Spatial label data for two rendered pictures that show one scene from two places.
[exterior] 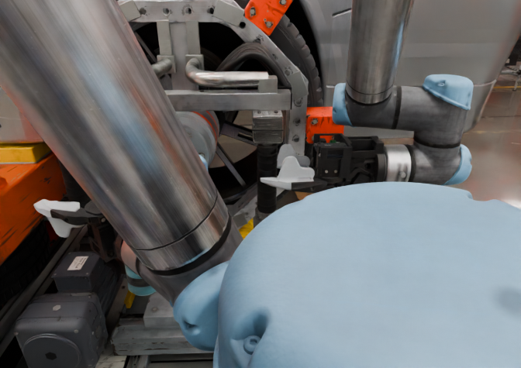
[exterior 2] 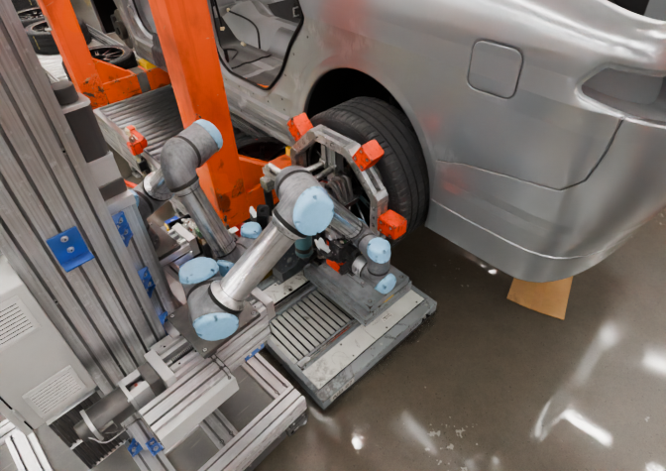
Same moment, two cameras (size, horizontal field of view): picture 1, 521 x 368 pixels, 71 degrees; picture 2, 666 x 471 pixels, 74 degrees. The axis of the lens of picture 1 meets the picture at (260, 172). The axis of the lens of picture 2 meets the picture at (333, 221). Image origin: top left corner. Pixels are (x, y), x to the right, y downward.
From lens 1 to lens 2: 1.36 m
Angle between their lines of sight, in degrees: 45
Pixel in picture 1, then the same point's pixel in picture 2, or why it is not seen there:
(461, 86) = (372, 251)
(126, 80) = (205, 225)
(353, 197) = (206, 261)
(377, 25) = not seen: hidden behind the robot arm
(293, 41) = (388, 174)
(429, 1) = (497, 179)
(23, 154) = not seen: hidden behind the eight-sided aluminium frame
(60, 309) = not seen: hidden behind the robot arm
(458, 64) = (517, 231)
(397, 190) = (210, 263)
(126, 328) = (313, 266)
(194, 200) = (218, 246)
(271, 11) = (362, 162)
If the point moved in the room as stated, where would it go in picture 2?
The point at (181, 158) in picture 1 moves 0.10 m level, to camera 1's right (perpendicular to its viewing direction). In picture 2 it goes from (215, 238) to (231, 254)
